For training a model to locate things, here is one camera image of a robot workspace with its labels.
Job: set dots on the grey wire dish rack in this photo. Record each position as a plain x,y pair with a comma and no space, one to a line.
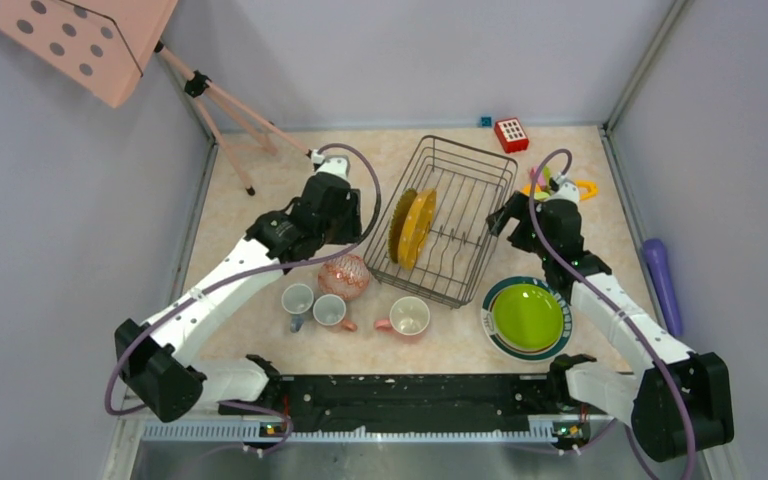
470,184

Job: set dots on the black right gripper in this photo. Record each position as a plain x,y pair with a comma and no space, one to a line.
516,207

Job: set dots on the lime green plate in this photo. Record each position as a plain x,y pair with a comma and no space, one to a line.
527,318

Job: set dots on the yellow polka dot plate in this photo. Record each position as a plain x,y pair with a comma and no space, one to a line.
416,227

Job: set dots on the red patterned bowl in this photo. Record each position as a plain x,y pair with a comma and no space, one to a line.
346,276

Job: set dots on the colourful toy block stack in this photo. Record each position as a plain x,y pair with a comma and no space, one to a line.
538,184

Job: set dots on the grey white mug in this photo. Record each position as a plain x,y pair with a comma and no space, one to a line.
297,300

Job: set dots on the pink tripod stand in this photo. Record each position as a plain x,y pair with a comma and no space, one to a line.
198,87

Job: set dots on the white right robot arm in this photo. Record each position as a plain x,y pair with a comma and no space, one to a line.
675,400

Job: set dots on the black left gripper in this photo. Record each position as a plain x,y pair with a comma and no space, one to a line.
352,209

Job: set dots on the purple handle tool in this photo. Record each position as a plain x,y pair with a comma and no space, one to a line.
657,261

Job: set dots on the pink dotted board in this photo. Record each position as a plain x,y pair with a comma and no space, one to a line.
105,46

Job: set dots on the yellow triangle toy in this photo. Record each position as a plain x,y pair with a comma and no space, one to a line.
586,189

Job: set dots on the large pink mug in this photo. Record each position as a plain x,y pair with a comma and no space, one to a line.
409,317

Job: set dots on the red toy block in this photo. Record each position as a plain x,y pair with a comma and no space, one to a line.
511,135

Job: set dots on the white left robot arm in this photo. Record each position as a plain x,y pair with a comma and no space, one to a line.
154,357

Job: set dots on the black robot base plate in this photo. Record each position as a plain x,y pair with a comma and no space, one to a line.
431,403

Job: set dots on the small pink mug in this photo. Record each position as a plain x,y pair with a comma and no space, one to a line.
331,311

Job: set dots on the white plate teal rim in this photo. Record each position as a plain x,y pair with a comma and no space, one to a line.
489,329

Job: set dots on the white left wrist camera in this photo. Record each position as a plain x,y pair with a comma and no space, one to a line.
336,165

